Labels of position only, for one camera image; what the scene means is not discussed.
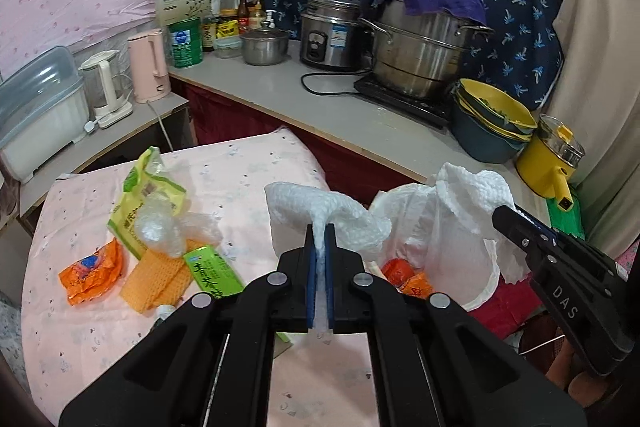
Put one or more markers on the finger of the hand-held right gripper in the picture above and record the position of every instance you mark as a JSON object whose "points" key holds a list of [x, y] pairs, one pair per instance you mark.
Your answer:
{"points": [[512, 224], [540, 223]]}

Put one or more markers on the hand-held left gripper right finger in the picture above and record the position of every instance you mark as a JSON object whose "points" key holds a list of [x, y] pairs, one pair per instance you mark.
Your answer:
{"points": [[330, 267]]}

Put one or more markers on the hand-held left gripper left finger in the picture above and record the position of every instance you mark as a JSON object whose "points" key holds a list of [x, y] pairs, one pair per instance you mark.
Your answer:
{"points": [[314, 267]]}

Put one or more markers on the white paper towel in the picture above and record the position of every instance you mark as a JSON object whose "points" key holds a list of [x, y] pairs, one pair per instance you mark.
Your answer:
{"points": [[475, 192], [300, 207]]}

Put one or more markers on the green tea carton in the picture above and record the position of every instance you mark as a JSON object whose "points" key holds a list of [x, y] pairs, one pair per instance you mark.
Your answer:
{"points": [[210, 269]]}

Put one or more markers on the orange plastic bag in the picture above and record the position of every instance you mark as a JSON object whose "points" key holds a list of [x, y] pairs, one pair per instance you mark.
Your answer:
{"points": [[90, 272]]}

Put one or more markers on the person's right forearm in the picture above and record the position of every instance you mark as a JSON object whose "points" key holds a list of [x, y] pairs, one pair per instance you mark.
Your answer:
{"points": [[570, 377]]}

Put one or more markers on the green plastic board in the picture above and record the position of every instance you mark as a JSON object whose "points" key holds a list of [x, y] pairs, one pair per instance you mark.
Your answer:
{"points": [[562, 219]]}

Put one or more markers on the yellow pot with glass lid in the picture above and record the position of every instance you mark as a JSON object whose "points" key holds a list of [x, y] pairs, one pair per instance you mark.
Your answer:
{"points": [[542, 162]]}

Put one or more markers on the orange wrapper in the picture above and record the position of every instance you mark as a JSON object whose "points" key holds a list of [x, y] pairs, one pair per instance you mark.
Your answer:
{"points": [[405, 277]]}

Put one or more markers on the stacked yellow and blue bowls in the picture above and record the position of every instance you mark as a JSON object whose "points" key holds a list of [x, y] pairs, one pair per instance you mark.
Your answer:
{"points": [[485, 144]]}

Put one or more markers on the yellow plastic basin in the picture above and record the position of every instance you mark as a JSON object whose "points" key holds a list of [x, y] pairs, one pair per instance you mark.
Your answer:
{"points": [[495, 99]]}

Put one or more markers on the beige curtain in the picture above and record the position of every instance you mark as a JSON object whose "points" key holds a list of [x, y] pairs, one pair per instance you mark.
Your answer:
{"points": [[595, 82]]}

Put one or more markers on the clear plastic bag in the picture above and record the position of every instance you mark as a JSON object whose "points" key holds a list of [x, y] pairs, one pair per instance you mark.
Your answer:
{"points": [[160, 227]]}

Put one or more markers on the black induction cooker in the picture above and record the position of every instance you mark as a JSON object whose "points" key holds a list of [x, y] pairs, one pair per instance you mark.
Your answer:
{"points": [[400, 104]]}

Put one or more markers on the orange waffle cloth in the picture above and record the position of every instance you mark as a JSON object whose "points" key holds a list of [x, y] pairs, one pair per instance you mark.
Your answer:
{"points": [[150, 282]]}

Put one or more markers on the yellow-green snack packet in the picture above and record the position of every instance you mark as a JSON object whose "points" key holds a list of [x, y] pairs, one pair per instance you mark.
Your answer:
{"points": [[145, 192]]}

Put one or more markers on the large steel steamer pot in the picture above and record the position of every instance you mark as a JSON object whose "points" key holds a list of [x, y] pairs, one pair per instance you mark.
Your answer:
{"points": [[420, 52]]}

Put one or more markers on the small steel pot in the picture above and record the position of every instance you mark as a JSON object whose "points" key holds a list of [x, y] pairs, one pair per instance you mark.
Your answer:
{"points": [[265, 47]]}

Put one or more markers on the steel rice cooker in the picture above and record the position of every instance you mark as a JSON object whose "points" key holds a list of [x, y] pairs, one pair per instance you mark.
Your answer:
{"points": [[330, 37]]}

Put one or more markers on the white pump bottle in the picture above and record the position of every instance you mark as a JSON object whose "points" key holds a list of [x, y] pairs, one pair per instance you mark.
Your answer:
{"points": [[270, 19]]}

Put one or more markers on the dark labelled jar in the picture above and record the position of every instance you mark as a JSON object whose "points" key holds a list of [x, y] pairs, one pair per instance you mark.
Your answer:
{"points": [[209, 37]]}

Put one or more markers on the yellow lid jar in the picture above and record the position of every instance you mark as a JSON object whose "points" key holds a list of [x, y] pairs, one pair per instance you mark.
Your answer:
{"points": [[227, 27]]}

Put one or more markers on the brown sauce bottle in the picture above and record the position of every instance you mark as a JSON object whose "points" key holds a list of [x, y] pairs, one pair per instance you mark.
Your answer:
{"points": [[256, 17]]}

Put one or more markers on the green tin can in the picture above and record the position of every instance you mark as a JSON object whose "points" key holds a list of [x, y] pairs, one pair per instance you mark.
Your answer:
{"points": [[186, 44]]}

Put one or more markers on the pink electric kettle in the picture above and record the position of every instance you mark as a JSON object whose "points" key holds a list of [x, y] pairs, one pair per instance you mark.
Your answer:
{"points": [[147, 67]]}

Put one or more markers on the dark sauce bottle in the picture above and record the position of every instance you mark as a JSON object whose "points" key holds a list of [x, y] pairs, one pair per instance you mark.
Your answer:
{"points": [[243, 9]]}

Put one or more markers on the white glass kettle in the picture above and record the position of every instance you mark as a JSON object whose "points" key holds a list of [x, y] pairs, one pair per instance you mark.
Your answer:
{"points": [[102, 82]]}

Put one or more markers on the white covered dish rack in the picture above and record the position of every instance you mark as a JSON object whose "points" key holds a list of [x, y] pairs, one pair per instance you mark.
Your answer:
{"points": [[40, 117]]}

